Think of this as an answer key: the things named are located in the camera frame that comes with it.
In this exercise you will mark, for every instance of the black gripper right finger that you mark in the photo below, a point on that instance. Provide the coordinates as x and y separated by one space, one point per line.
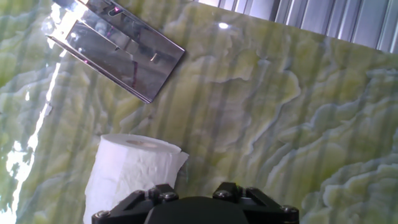
267 208

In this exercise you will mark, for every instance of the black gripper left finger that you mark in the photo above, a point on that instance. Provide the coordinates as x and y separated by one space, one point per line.
124 208

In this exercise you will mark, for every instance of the white toilet paper roll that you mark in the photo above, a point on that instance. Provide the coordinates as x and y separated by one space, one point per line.
130 168

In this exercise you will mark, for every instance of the chrome toilet paper holder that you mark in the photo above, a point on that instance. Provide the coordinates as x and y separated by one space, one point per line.
140 62

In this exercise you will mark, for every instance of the green marble pattern mat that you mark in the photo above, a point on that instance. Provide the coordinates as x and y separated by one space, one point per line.
248 109

